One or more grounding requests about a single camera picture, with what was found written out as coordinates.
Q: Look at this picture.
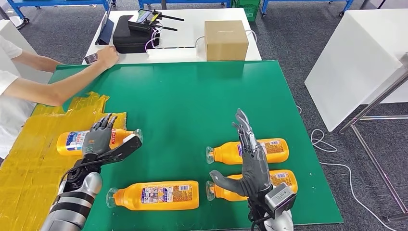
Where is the person's hand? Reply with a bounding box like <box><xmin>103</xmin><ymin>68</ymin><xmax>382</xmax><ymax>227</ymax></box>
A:
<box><xmin>96</xmin><ymin>45</ymin><xmax>119</xmax><ymax>68</ymax></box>

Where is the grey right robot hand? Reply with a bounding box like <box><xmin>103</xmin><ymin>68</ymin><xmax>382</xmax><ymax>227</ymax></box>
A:
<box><xmin>209</xmin><ymin>108</ymin><xmax>273</xmax><ymax>197</ymax></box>

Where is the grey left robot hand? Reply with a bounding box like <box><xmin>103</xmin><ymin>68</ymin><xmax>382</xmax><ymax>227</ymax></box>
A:
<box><xmin>81</xmin><ymin>113</ymin><xmax>118</xmax><ymax>157</ymax></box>

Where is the orange detergent bottle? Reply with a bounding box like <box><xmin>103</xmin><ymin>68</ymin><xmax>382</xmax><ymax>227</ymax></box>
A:
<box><xmin>205</xmin><ymin>169</ymin><xmax>299</xmax><ymax>202</ymax></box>
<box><xmin>205</xmin><ymin>138</ymin><xmax>290</xmax><ymax>166</ymax></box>
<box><xmin>106</xmin><ymin>180</ymin><xmax>200</xmax><ymax>211</ymax></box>
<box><xmin>56</xmin><ymin>128</ymin><xmax>143</xmax><ymax>157</ymax></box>

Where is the dark blue tablet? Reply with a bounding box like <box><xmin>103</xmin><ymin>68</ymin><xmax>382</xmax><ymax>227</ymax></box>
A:
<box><xmin>95</xmin><ymin>5</ymin><xmax>115</xmax><ymax>45</ymax></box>

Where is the black carrying case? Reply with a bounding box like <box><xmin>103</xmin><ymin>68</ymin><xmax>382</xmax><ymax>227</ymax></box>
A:
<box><xmin>112</xmin><ymin>15</ymin><xmax>161</xmax><ymax>54</ymax></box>

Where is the black remote controller with antennas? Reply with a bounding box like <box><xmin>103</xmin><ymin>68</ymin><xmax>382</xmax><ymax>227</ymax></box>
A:
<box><xmin>128</xmin><ymin>9</ymin><xmax>185</xmax><ymax>33</ymax></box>

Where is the yellow taped cardboard sheet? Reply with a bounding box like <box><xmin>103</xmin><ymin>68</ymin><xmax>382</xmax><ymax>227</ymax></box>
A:
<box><xmin>0</xmin><ymin>91</ymin><xmax>128</xmax><ymax>231</ymax></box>

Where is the blue metal rack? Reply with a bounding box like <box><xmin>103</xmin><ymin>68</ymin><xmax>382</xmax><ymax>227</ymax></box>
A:
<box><xmin>138</xmin><ymin>0</ymin><xmax>232</xmax><ymax>9</ymax></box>
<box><xmin>6</xmin><ymin>0</ymin><xmax>117</xmax><ymax>26</ymax></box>
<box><xmin>260</xmin><ymin>0</ymin><xmax>354</xmax><ymax>18</ymax></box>

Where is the white table with devices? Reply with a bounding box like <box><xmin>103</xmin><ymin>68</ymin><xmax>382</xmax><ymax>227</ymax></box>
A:
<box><xmin>83</xmin><ymin>8</ymin><xmax>262</xmax><ymax>65</ymax></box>

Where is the person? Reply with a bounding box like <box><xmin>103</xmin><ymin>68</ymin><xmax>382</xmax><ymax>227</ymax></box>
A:
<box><xmin>0</xmin><ymin>35</ymin><xmax>119</xmax><ymax>160</ymax></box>

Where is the green table mat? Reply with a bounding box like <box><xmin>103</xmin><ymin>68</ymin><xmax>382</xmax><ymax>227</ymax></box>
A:
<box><xmin>32</xmin><ymin>60</ymin><xmax>343</xmax><ymax>231</ymax></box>

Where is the white cabinet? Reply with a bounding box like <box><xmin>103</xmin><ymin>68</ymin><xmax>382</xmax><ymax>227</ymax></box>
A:
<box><xmin>0</xmin><ymin>19</ymin><xmax>53</xmax><ymax>84</ymax></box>

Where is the brown cardboard box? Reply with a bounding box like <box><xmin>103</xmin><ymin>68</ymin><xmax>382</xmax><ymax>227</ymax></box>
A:
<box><xmin>204</xmin><ymin>20</ymin><xmax>249</xmax><ymax>62</ymax></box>

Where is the large white table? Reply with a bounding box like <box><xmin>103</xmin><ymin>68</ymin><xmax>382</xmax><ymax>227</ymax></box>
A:
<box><xmin>304</xmin><ymin>8</ymin><xmax>408</xmax><ymax>132</ymax></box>

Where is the green plastic crate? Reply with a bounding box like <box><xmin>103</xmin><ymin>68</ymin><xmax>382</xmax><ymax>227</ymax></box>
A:
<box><xmin>231</xmin><ymin>0</ymin><xmax>260</xmax><ymax>22</ymax></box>

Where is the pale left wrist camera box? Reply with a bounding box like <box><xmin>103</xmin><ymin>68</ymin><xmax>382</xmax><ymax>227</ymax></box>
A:
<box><xmin>75</xmin><ymin>134</ymin><xmax>143</xmax><ymax>168</ymax></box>

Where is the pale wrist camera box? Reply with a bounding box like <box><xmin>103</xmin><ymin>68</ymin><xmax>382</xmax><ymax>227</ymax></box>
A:
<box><xmin>264</xmin><ymin>182</ymin><xmax>298</xmax><ymax>219</ymax></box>
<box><xmin>75</xmin><ymin>134</ymin><xmax>143</xmax><ymax>168</ymax></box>

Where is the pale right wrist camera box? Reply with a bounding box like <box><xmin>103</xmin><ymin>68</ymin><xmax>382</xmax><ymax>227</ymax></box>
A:
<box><xmin>264</xmin><ymin>182</ymin><xmax>298</xmax><ymax>219</ymax></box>

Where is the white cable at controller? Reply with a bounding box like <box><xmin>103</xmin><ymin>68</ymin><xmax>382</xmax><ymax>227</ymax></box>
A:
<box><xmin>145</xmin><ymin>26</ymin><xmax>162</xmax><ymax>58</ymax></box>

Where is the white cable behind box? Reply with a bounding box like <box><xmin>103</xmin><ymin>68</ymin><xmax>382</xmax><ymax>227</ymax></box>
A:
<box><xmin>195</xmin><ymin>29</ymin><xmax>257</xmax><ymax>57</ymax></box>

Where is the white floor cable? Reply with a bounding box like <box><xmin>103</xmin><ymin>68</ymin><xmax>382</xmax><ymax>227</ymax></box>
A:
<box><xmin>294</xmin><ymin>105</ymin><xmax>396</xmax><ymax>231</ymax></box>

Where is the metal table frame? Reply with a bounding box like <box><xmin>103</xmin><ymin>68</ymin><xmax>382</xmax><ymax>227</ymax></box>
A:
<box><xmin>338</xmin><ymin>52</ymin><xmax>408</xmax><ymax>224</ymax></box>

